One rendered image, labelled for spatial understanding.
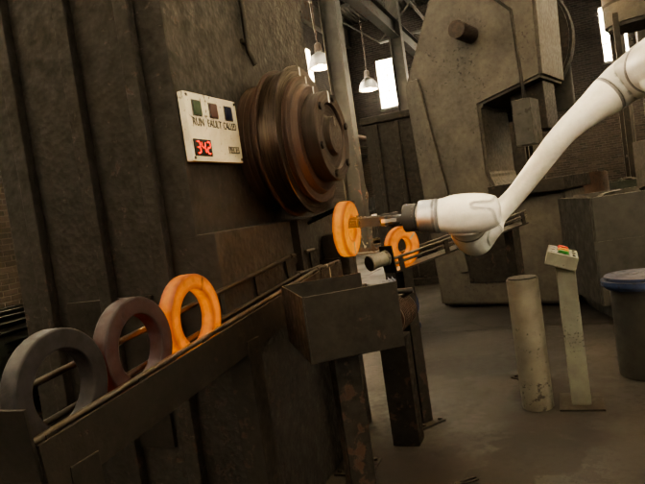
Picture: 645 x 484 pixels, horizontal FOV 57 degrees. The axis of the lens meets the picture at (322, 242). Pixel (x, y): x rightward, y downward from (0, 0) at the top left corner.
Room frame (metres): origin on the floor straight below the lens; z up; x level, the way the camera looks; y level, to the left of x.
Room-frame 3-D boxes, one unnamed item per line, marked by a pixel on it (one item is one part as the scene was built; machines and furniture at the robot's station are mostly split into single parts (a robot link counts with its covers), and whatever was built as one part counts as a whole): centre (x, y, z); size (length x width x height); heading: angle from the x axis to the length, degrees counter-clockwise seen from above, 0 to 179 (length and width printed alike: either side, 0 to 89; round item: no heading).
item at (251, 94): (1.95, 0.10, 1.12); 0.47 x 0.10 x 0.47; 158
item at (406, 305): (2.17, -0.22, 0.27); 0.22 x 0.13 x 0.53; 158
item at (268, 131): (1.92, 0.02, 1.11); 0.47 x 0.06 x 0.47; 158
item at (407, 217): (1.60, -0.22, 0.84); 0.09 x 0.08 x 0.07; 68
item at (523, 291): (2.29, -0.75, 0.26); 0.12 x 0.12 x 0.52
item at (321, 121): (1.88, -0.07, 1.11); 0.28 x 0.06 x 0.28; 158
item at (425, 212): (1.57, -0.29, 0.83); 0.09 x 0.06 x 0.09; 158
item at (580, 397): (2.27, -0.91, 0.31); 0.24 x 0.16 x 0.62; 158
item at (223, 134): (1.64, 0.25, 1.15); 0.26 x 0.02 x 0.18; 158
